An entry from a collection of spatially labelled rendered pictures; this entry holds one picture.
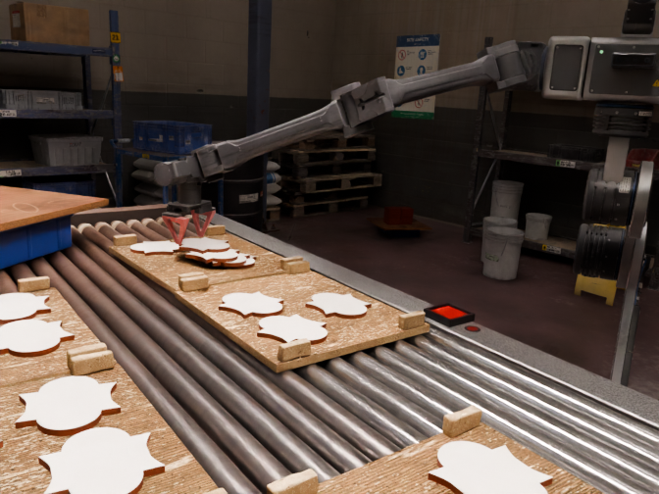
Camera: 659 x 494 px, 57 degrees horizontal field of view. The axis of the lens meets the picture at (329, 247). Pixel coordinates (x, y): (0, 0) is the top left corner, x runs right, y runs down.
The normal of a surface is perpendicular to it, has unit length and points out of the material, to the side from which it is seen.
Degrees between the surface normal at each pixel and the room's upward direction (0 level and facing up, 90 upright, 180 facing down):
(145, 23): 90
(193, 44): 90
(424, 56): 90
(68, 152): 96
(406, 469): 0
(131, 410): 0
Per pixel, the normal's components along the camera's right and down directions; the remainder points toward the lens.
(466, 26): -0.72, 0.14
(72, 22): 0.67, 0.16
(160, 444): 0.05, -0.97
